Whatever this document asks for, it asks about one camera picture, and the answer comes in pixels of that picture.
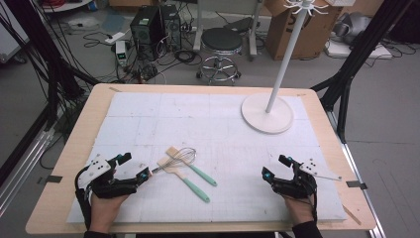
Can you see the black flat pad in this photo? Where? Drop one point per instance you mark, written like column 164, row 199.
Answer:
column 239, row 24

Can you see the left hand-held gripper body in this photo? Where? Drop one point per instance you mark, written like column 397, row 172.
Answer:
column 99, row 185

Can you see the black computer tower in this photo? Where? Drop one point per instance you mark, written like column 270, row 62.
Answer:
column 171, row 26
column 145, row 29

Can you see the grey bag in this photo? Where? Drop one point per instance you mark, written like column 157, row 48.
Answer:
column 351, row 26

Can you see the white flat panel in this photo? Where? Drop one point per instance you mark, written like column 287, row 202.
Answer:
column 356, row 51

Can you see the white power strip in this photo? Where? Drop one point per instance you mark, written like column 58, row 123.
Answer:
column 115, row 38

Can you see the white hook stand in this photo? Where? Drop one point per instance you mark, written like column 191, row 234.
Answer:
column 267, row 119

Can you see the brown tape strip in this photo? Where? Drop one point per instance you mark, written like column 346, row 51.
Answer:
column 351, row 215

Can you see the cardboard box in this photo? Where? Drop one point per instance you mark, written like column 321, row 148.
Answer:
column 310, row 36

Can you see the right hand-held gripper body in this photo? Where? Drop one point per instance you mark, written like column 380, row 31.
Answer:
column 297, row 186

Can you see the black frame stand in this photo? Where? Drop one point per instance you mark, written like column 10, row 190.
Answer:
column 360, row 53
column 43, row 49

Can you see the black round stool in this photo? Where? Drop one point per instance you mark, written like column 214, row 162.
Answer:
column 221, row 39

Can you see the white round table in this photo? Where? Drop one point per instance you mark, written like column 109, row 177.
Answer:
column 66, row 6

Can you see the person's right hand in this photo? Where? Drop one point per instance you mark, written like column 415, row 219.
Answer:
column 300, row 210

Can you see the white cabinet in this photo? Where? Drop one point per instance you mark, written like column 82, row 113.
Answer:
column 10, row 39

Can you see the person's left hand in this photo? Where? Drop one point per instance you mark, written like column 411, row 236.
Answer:
column 105, row 211

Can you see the black tape piece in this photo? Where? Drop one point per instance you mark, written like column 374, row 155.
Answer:
column 356, row 184
column 52, row 179

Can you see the aluminium rail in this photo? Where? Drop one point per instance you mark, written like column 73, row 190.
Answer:
column 23, row 168
column 360, row 178

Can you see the small device with green display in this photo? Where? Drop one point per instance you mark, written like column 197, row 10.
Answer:
column 121, row 53

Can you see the white foam mat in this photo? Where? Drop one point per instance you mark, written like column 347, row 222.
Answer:
column 198, row 115

